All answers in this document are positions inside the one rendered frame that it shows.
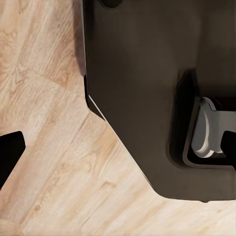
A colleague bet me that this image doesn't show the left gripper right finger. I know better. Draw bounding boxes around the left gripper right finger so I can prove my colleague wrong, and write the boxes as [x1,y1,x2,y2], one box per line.
[220,131,236,170]

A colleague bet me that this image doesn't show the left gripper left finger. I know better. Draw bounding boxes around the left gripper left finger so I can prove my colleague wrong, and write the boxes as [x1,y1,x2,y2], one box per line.
[0,131,26,190]

